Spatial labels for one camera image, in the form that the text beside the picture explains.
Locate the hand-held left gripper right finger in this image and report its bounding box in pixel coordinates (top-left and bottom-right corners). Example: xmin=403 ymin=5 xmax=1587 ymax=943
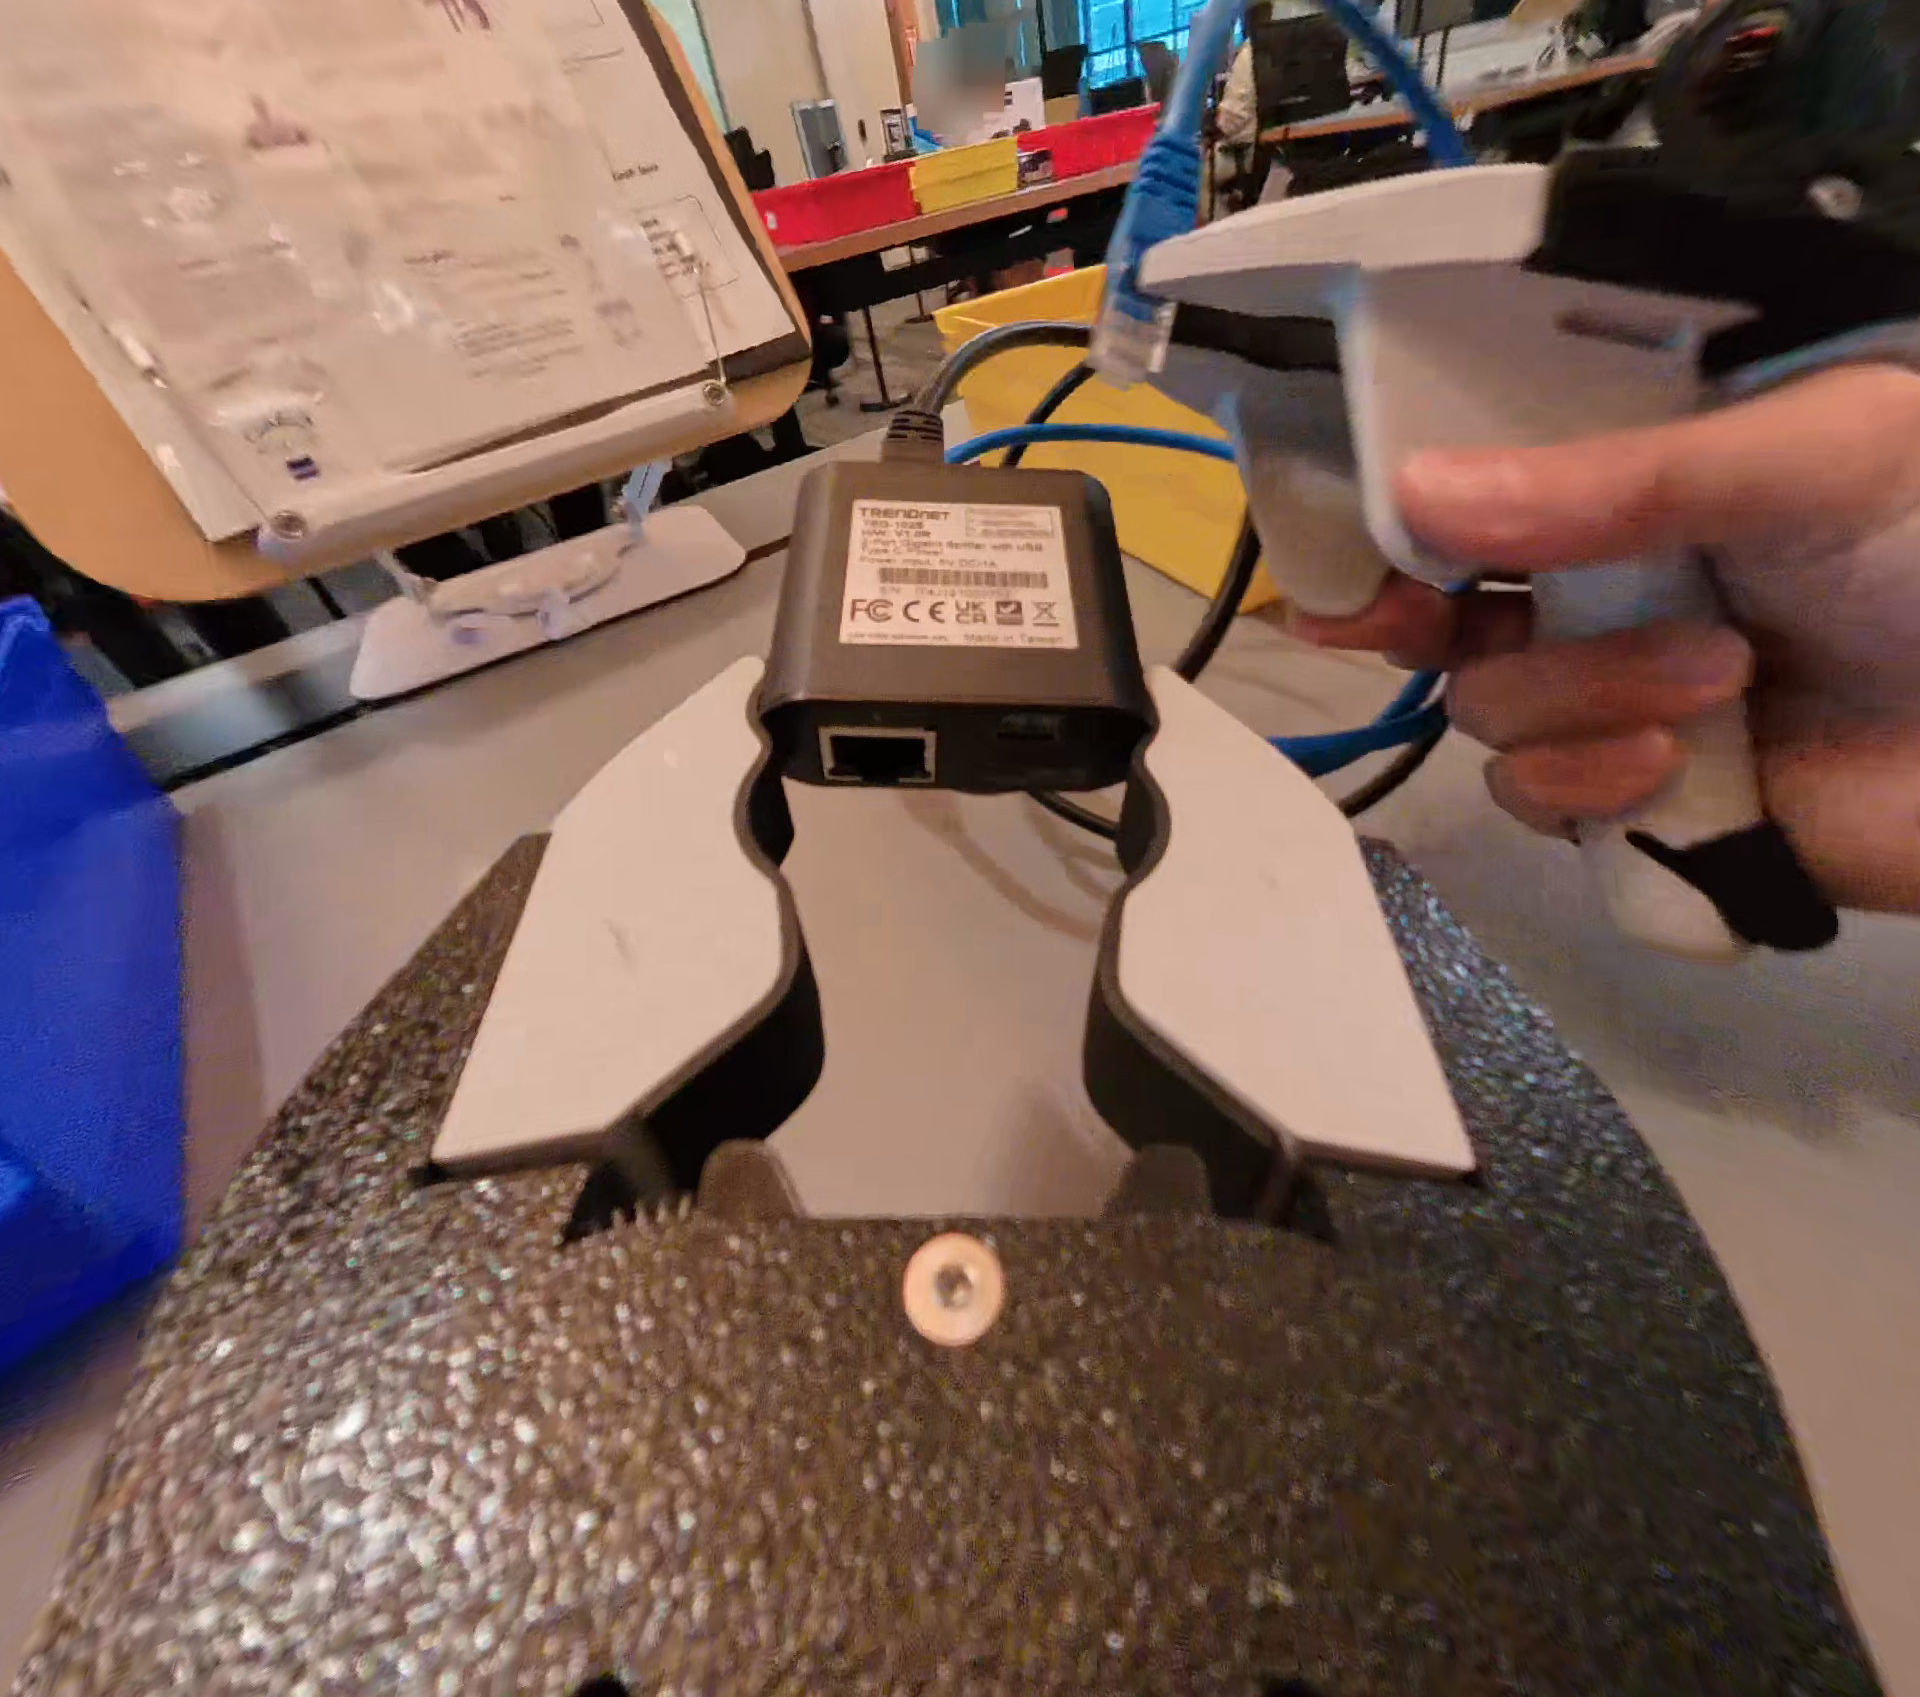
xmin=1083 ymin=664 xmax=1481 ymax=1223

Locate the printed instruction sheet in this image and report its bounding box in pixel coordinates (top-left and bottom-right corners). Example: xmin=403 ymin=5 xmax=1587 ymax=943
xmin=0 ymin=0 xmax=804 ymax=546

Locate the person's right hand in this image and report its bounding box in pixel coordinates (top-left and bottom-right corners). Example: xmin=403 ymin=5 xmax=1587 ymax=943
xmin=1286 ymin=365 xmax=1920 ymax=926

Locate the instruction sheet on stand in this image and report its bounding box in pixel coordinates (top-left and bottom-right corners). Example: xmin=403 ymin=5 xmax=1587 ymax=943
xmin=0 ymin=0 xmax=817 ymax=704

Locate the red plastic bin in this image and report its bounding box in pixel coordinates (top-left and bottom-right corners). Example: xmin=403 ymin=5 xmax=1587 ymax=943
xmin=1016 ymin=104 xmax=1165 ymax=185
xmin=750 ymin=164 xmax=920 ymax=250

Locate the grey desk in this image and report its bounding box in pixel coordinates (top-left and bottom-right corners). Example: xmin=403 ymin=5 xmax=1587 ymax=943
xmin=0 ymin=422 xmax=1920 ymax=1697

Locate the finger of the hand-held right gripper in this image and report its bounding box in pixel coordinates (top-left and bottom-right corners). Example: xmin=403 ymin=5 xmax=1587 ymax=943
xmin=1201 ymin=321 xmax=1408 ymax=623
xmin=1134 ymin=164 xmax=1759 ymax=584

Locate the black ethernet splitter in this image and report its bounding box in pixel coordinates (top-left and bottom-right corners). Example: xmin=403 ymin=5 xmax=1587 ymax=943
xmin=754 ymin=459 xmax=1159 ymax=797

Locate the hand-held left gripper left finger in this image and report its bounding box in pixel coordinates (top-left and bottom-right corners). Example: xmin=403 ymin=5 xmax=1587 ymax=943
xmin=431 ymin=654 xmax=829 ymax=1169

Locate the blue ethernet cable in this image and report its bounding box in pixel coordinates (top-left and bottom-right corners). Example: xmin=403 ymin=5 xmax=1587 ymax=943
xmin=943 ymin=0 xmax=1481 ymax=781

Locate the yellow plastic bin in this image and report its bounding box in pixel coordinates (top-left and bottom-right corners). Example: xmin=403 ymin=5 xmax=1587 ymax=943
xmin=908 ymin=137 xmax=1023 ymax=216
xmin=933 ymin=264 xmax=1284 ymax=610

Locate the blue plastic bin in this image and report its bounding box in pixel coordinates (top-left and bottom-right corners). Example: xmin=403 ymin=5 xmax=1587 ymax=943
xmin=0 ymin=595 xmax=190 ymax=1387

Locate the black cable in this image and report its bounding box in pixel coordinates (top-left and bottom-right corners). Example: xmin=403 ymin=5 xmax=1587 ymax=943
xmin=883 ymin=321 xmax=1450 ymax=846

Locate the wooden background table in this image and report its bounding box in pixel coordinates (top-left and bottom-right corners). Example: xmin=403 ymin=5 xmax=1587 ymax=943
xmin=772 ymin=159 xmax=1147 ymax=378
xmin=1261 ymin=46 xmax=1668 ymax=147

